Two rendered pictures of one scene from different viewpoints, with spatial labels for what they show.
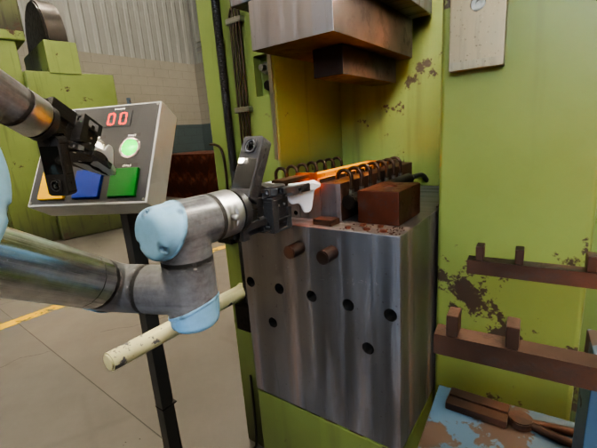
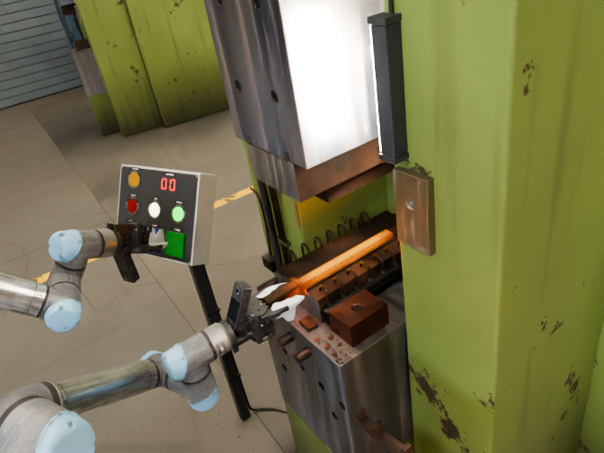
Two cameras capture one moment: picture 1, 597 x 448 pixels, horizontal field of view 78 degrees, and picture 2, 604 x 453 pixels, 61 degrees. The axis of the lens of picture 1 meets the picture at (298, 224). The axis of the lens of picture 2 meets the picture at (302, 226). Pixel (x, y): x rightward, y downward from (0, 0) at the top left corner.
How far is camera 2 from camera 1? 0.88 m
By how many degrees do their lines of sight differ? 28
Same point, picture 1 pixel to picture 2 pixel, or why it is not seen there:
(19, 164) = (113, 42)
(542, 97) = (459, 288)
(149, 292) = (175, 386)
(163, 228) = (173, 372)
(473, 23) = (409, 217)
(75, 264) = (132, 382)
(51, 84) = not seen: outside the picture
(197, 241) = (195, 371)
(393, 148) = not seen: hidden behind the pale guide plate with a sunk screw
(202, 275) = (200, 386)
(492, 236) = (438, 360)
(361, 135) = not seen: hidden behind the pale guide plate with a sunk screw
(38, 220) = (139, 106)
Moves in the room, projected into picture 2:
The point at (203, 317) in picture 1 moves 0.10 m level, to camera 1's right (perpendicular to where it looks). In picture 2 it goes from (205, 405) to (243, 412)
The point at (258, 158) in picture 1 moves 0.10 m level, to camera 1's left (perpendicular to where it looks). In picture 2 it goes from (240, 304) to (202, 300)
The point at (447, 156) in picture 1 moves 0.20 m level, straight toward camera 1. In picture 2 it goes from (406, 291) to (357, 345)
